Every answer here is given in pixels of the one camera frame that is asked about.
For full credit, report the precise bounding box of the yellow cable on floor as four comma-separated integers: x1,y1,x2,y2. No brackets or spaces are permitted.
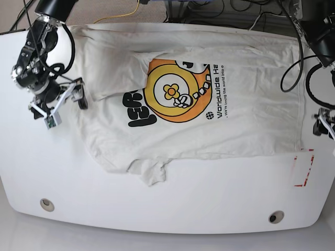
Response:
93,0,139,24

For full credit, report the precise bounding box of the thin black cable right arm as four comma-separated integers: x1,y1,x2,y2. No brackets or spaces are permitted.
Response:
23,0,76,84

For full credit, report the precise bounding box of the white cable on floor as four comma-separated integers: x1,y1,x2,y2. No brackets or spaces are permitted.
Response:
248,11,294,31

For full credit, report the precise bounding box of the red tape rectangle marker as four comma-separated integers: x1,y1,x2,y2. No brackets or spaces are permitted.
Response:
291,149,315,188

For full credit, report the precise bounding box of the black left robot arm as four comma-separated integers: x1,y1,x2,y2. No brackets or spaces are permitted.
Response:
289,1,334,139

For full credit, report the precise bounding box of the table cable grommet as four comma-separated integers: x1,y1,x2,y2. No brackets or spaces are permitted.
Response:
269,211,285,224
40,199,55,212

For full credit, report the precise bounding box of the left table cable grommet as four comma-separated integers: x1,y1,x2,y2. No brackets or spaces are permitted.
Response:
40,199,55,212

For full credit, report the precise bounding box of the white t-shirt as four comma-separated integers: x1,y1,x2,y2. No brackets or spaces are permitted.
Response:
72,26,305,186

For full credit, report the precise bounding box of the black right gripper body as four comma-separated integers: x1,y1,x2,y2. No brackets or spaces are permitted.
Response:
28,81,65,107

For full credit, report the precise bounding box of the right table cable grommet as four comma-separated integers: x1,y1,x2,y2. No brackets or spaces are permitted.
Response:
269,211,285,224

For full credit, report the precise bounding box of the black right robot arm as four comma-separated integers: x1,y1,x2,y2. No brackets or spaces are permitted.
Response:
12,1,88,122

